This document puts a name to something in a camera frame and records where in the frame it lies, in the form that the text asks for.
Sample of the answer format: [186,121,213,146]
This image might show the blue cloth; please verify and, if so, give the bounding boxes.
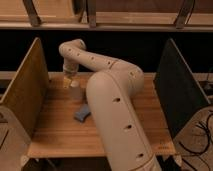
[74,104,90,122]

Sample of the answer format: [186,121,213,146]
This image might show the white ceramic cup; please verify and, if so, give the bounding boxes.
[69,80,83,101]

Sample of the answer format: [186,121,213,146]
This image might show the right dark side panel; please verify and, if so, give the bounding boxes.
[154,38,210,138]

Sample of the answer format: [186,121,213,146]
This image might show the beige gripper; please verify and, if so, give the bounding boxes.
[63,63,79,88]

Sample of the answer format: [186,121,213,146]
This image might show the left wooden side panel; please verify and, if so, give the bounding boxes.
[0,38,49,141]

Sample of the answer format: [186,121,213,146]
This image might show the black cables on floor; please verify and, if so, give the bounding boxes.
[178,111,213,171]

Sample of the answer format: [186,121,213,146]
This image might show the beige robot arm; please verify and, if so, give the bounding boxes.
[59,39,162,171]

